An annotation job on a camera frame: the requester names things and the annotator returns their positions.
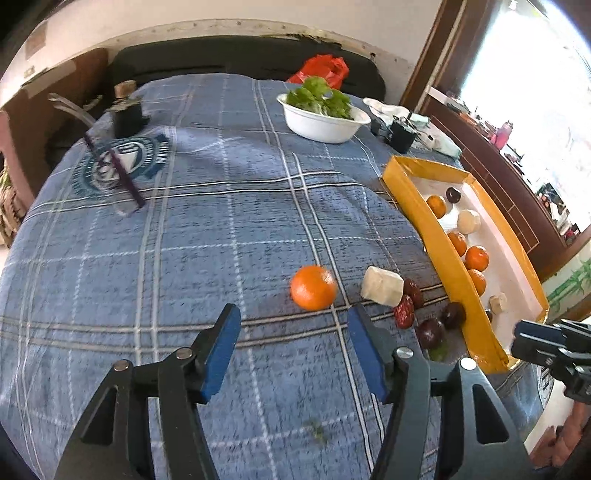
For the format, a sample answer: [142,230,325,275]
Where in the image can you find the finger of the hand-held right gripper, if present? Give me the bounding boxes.
[510,340,591,403]
[515,320,591,345]

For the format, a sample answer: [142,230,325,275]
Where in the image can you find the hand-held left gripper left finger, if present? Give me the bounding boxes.
[53,303,243,480]

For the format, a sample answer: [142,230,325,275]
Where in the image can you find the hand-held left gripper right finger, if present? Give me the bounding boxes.
[347,303,536,480]

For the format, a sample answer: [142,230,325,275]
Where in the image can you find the yellow shallow cardboard box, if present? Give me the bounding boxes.
[382,155,550,376]

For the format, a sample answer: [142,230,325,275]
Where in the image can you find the bamboo print box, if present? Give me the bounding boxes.
[542,258,591,320]

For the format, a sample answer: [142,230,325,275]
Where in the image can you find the red date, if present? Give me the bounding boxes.
[394,295,416,329]
[404,278,424,309]

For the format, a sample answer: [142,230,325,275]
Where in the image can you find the brown wooden chair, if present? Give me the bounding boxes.
[531,406,591,468]

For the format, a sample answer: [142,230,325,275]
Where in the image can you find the blue plaid blanket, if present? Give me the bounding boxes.
[0,71,550,480]

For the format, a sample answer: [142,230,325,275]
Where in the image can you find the dark brown window counter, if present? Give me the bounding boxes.
[425,85,580,280]

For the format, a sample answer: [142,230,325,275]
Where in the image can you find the dark purple stick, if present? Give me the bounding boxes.
[84,133,146,209]

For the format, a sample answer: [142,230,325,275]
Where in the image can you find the white plastic bags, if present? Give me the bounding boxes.
[365,98,462,158]

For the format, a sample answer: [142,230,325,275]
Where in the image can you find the black cup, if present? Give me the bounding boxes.
[390,121,419,154]

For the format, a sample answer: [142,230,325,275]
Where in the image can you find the white bowl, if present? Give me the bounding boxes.
[277,93,371,144]

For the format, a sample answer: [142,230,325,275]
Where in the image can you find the dark bottle with cork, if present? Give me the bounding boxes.
[113,80,151,139]

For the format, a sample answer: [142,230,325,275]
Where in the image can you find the patterned seat cushion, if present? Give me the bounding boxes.
[0,166,26,247]

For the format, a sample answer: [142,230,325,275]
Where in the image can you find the large bright window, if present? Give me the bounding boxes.
[402,0,591,195]

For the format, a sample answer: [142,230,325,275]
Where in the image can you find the green lettuce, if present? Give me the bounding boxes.
[286,76,354,118]

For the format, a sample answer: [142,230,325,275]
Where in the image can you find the grey metal tongs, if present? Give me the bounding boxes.
[47,92,99,126]

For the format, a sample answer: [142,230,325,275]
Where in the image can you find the red plastic bag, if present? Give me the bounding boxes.
[287,54,349,90]

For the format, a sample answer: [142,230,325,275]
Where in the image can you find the black sofa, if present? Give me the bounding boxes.
[108,34,386,102]

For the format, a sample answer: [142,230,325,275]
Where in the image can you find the wall paper sheet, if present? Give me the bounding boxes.
[23,32,52,59]

